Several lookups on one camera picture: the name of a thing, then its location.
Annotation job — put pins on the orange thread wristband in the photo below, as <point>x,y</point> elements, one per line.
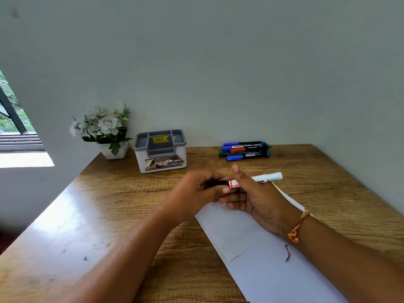
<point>296,228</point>

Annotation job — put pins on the person's right thumb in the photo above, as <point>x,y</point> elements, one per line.
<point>237,175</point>

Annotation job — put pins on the white box with grey lid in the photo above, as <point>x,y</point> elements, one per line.
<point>160,154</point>

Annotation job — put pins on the large white paper sheet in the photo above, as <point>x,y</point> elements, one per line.
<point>274,271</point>

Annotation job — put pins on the white flower pot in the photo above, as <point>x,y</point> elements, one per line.
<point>121,151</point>

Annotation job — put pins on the black marker red cap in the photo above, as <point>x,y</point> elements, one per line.
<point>241,150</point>

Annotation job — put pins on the person's left fingers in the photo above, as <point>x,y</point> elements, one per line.
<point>214,194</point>

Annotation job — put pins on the white window sill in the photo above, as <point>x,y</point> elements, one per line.
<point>23,159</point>

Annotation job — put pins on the dark window frame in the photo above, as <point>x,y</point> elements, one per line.
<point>14,116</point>

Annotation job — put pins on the person's right forearm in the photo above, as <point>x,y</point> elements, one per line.
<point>347,265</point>

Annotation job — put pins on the black marker blue cap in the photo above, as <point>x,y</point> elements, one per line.
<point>243,157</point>
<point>241,147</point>
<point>243,143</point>

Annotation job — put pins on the white whiteboard marker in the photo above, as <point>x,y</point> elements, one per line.
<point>266,177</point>

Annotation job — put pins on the white artificial flower bunch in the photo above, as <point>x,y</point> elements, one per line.
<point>102,124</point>

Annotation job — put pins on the small white paper sheet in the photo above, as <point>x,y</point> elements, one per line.
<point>228,236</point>

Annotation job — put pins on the person's left hand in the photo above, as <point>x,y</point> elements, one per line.
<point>186,195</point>

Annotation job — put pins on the person's left forearm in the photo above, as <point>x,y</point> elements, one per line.
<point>126,261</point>

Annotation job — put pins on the person's right hand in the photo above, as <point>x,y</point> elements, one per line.
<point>268,206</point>

